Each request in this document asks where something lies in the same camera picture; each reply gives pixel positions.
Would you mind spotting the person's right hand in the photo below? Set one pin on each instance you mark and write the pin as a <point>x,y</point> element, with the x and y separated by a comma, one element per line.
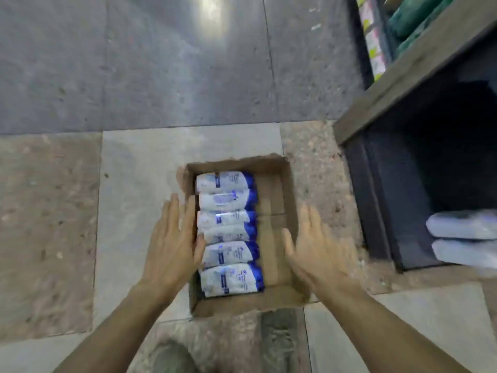
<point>322,260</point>

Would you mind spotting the person's left hand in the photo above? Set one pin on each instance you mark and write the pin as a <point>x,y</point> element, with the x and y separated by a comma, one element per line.
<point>171,252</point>

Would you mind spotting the person's left thumb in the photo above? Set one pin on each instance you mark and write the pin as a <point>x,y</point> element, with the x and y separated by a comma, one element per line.
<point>200,246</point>

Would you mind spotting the person's right thumb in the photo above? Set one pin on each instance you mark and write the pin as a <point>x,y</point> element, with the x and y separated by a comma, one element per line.
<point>289,244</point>

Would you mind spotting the person's right forearm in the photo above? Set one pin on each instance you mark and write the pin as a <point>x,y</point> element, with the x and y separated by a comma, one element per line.
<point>384,337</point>

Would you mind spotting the person's left forearm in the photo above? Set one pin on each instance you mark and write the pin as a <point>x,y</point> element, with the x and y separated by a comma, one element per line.
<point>120,334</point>

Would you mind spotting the brown cardboard box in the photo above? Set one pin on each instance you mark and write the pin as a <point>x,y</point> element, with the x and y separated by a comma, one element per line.
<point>273,229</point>

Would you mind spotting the row of white shampoo bottles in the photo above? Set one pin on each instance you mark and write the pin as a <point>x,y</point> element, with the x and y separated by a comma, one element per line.
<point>227,225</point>

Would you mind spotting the dark wooden shelf unit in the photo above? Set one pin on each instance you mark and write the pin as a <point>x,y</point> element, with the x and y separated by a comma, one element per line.
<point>423,159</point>

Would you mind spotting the white plastic bottle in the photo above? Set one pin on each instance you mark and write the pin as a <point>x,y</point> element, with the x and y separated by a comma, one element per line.
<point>462,225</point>
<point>466,253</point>

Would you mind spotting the row of colourful packets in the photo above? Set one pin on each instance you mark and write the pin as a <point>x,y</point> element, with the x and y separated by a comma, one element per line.
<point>372,38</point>

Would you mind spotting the green packet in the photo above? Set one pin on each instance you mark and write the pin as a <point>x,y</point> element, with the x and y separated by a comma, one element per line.
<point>411,13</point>
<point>423,32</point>

